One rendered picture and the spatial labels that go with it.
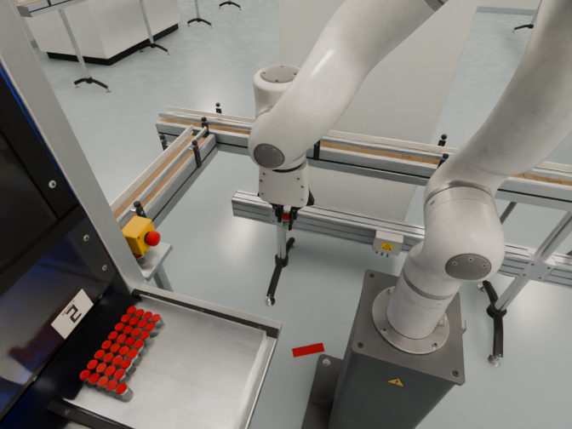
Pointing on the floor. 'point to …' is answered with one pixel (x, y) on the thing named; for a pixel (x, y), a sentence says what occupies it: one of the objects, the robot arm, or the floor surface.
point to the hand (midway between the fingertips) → (286, 213)
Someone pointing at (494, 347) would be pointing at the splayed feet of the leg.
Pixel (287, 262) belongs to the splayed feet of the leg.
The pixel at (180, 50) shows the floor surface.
